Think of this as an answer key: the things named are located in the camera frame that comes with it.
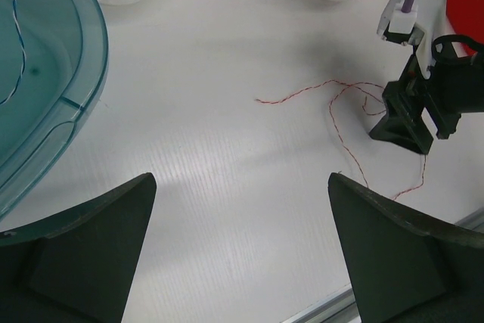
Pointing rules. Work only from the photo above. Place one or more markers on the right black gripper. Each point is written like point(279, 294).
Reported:
point(454, 87)

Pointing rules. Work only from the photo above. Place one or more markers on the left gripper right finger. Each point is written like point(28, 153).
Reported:
point(404, 265)

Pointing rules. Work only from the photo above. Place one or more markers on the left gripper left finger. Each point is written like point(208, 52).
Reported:
point(77, 265)

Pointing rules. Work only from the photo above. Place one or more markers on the teal transparent plastic tub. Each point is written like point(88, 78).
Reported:
point(54, 61)

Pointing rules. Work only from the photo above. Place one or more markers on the aluminium mounting rail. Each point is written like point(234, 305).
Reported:
point(342, 306)

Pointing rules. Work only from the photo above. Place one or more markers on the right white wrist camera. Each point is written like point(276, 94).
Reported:
point(419, 28)

